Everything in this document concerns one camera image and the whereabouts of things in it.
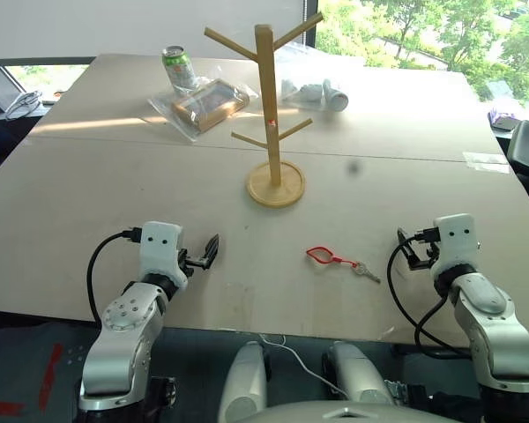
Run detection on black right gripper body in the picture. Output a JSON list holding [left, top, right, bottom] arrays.
[[407, 240, 443, 271]]

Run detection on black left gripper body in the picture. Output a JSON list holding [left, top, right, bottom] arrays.
[[176, 248, 206, 277]]

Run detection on silver key with red carabiner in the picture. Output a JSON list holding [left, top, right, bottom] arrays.
[[305, 246, 382, 285]]

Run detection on clear tape strip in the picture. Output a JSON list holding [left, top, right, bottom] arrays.
[[462, 151, 511, 174]]

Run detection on wooden branch rack stand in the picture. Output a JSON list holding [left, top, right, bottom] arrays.
[[203, 10, 325, 209]]

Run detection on silver left robot leg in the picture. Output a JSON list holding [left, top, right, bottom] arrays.
[[217, 340, 272, 423]]

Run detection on silver robot leg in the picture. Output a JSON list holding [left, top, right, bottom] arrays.
[[217, 340, 272, 423], [322, 340, 397, 407]]

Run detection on silver right robot leg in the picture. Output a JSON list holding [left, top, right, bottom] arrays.
[[322, 340, 397, 407]]

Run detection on wooden box in plastic bag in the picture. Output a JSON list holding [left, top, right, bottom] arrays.
[[146, 75, 260, 143]]

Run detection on purple object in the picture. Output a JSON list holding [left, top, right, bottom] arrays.
[[486, 107, 520, 132]]

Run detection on grey robot torso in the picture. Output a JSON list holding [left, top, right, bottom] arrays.
[[245, 399, 462, 423]]

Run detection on white bagged object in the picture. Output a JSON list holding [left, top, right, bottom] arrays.
[[280, 78, 324, 106]]

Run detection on green soda can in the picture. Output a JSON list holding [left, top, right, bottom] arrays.
[[160, 44, 200, 96]]

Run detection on red floor tape strip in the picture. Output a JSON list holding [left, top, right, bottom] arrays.
[[0, 398, 26, 416], [37, 343, 65, 412]]

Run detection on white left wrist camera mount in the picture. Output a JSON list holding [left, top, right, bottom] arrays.
[[139, 221, 190, 291]]

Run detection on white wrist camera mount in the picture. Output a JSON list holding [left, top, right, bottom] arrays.
[[430, 213, 481, 278], [139, 221, 190, 291]]

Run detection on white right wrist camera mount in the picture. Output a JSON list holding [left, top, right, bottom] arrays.
[[430, 213, 481, 278]]

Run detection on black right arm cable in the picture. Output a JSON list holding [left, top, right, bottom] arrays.
[[387, 226, 473, 359]]

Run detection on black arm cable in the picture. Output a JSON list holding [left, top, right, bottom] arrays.
[[86, 227, 143, 328], [387, 226, 473, 359]]

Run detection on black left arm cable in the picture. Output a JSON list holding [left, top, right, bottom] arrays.
[[86, 227, 143, 328]]

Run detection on wooden picture frame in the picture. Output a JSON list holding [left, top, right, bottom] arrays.
[[170, 78, 251, 132]]

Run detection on thin white cable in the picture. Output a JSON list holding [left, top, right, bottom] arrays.
[[257, 333, 350, 398]]

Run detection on white cord bundle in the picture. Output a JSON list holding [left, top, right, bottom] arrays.
[[3, 89, 44, 121]]

